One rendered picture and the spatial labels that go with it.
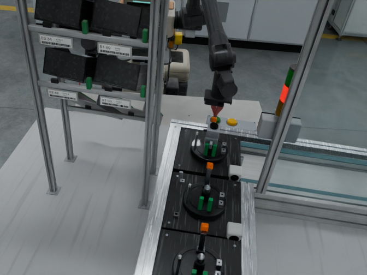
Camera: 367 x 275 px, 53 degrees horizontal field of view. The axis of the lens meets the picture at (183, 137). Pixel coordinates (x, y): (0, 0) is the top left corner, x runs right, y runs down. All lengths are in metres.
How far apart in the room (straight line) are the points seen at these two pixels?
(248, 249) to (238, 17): 3.48
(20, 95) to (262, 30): 2.68
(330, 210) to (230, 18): 3.26
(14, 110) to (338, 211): 2.64
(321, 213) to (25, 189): 1.04
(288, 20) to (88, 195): 3.57
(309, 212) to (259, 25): 3.30
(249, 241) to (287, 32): 3.62
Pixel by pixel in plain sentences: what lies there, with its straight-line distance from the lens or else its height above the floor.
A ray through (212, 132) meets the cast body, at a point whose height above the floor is 1.08.
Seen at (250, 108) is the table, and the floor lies 0.86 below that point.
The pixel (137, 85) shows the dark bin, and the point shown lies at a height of 1.32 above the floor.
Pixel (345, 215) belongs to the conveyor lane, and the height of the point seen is 0.92.
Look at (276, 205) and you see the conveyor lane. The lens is 1.35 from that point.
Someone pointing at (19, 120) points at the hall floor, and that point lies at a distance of 3.21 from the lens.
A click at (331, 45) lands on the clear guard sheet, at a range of 1.02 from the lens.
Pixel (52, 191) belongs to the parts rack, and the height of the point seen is 0.86.
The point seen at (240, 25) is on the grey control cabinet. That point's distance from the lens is 4.41.
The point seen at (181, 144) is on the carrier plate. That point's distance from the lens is 1.40.
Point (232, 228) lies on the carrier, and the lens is 1.14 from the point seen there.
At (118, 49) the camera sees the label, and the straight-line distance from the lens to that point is 0.96.
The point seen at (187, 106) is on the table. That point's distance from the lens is 1.80.
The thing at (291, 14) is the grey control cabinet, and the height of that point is 0.46.
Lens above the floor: 1.87
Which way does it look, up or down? 39 degrees down
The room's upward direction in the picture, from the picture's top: 8 degrees clockwise
